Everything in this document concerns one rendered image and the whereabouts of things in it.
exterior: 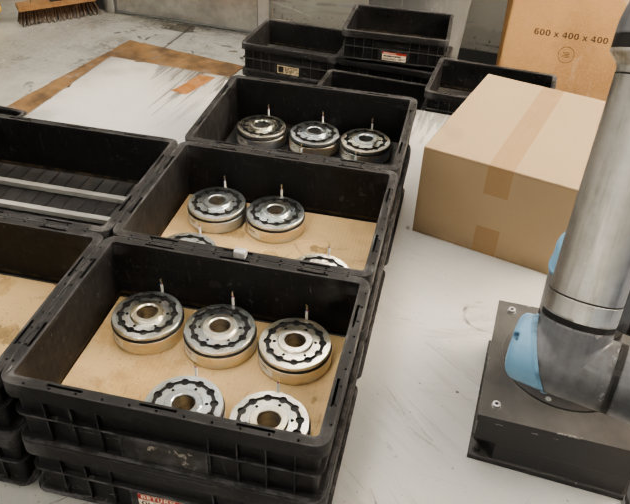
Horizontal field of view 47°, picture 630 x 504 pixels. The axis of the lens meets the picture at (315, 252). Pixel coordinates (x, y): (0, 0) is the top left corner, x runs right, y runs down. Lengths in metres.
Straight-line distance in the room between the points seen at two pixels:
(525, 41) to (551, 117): 2.23
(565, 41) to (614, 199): 3.10
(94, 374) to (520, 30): 3.11
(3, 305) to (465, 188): 0.84
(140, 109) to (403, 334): 1.03
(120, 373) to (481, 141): 0.82
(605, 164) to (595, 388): 0.22
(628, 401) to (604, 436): 0.30
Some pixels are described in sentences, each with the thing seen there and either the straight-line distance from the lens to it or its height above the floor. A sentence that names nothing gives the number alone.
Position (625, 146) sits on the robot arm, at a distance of 0.74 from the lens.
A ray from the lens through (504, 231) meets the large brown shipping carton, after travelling 1.44.
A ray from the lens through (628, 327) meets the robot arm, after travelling 1.01.
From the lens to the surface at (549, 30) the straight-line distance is 3.81.
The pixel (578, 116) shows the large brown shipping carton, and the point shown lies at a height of 0.90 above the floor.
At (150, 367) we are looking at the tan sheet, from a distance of 1.04.
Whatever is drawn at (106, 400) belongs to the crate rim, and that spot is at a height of 0.93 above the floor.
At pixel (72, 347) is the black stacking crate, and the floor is 0.86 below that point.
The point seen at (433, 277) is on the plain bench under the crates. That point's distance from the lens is 1.40.
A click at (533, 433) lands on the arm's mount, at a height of 0.79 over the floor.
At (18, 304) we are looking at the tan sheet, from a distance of 1.18.
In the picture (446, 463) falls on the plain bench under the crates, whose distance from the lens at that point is 1.10.
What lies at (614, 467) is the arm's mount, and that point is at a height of 0.76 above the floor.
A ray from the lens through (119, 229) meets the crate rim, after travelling 1.12.
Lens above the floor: 1.57
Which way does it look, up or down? 38 degrees down
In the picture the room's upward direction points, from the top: 2 degrees clockwise
